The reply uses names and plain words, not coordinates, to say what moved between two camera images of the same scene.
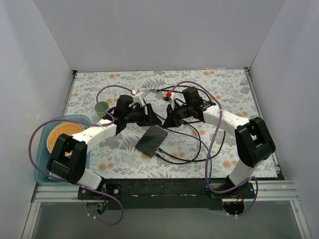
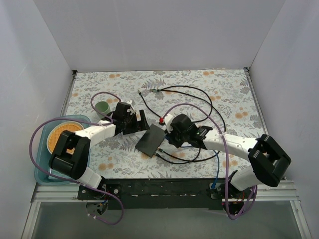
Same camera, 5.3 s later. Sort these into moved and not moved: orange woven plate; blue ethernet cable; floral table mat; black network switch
Moved: blue ethernet cable
Not moved: floral table mat; orange woven plate; black network switch
